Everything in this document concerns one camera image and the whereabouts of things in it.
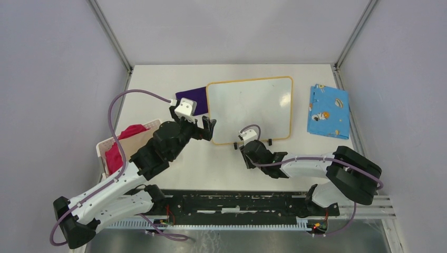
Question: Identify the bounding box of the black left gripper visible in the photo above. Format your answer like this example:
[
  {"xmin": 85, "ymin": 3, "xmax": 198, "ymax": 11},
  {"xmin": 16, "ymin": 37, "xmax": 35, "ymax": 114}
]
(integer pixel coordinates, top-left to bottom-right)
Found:
[{"xmin": 169, "ymin": 106, "xmax": 216, "ymax": 160}]

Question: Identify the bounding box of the yellow framed whiteboard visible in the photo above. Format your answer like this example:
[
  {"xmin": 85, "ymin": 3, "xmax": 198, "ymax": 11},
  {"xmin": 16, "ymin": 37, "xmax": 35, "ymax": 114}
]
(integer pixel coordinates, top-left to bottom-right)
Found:
[{"xmin": 206, "ymin": 76, "xmax": 294, "ymax": 145}]

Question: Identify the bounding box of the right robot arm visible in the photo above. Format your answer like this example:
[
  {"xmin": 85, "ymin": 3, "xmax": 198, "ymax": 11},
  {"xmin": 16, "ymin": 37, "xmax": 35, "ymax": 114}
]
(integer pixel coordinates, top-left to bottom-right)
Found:
[{"xmin": 239, "ymin": 140, "xmax": 384, "ymax": 215}]

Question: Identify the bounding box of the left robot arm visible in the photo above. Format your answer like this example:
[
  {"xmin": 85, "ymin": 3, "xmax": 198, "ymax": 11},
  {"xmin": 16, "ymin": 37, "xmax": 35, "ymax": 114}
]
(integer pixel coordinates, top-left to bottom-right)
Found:
[{"xmin": 50, "ymin": 105, "xmax": 217, "ymax": 249}]

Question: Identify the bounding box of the purple cloth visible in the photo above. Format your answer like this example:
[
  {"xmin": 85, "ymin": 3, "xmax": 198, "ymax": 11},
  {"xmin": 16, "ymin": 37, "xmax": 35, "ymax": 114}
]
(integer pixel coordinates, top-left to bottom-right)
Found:
[{"xmin": 175, "ymin": 86, "xmax": 209, "ymax": 116}]

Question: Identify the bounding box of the beige cloth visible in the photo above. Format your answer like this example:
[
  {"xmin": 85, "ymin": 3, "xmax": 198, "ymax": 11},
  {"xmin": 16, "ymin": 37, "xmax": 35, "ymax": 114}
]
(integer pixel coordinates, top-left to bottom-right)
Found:
[{"xmin": 119, "ymin": 128, "xmax": 156, "ymax": 161}]

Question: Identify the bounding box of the blue patterned cloth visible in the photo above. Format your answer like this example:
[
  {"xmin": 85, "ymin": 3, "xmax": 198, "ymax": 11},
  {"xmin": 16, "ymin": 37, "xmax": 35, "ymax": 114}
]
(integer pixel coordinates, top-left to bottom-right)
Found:
[{"xmin": 307, "ymin": 84, "xmax": 350, "ymax": 140}]

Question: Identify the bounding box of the red cloth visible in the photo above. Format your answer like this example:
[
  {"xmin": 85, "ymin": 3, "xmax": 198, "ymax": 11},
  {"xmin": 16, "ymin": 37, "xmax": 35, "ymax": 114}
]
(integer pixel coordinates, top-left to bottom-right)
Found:
[{"xmin": 104, "ymin": 124, "xmax": 148, "ymax": 174}]

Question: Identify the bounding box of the white plastic basket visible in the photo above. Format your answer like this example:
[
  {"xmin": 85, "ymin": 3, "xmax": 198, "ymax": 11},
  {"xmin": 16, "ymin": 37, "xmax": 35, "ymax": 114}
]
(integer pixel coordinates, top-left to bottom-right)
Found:
[{"xmin": 96, "ymin": 119, "xmax": 161, "ymax": 177}]

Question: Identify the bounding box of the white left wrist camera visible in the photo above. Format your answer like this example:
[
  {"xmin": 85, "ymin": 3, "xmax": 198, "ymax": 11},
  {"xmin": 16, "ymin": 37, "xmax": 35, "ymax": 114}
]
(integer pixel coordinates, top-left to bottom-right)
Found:
[{"xmin": 174, "ymin": 98, "xmax": 197, "ymax": 123}]

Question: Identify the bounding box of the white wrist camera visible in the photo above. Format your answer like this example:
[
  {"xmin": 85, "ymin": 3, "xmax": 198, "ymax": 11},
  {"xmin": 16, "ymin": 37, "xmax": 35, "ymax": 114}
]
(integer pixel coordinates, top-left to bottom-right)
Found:
[
  {"xmin": 238, "ymin": 129, "xmax": 259, "ymax": 140},
  {"xmin": 174, "ymin": 98, "xmax": 197, "ymax": 123}
]

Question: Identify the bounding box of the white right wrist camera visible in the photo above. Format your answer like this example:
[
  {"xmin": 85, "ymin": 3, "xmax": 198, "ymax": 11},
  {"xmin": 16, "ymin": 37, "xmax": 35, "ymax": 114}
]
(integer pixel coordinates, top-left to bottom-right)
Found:
[{"xmin": 238, "ymin": 129, "xmax": 259, "ymax": 140}]

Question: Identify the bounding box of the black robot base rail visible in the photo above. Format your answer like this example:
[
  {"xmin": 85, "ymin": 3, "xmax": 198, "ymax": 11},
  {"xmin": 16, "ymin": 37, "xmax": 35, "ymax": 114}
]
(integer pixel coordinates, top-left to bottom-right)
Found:
[{"xmin": 146, "ymin": 189, "xmax": 340, "ymax": 226}]

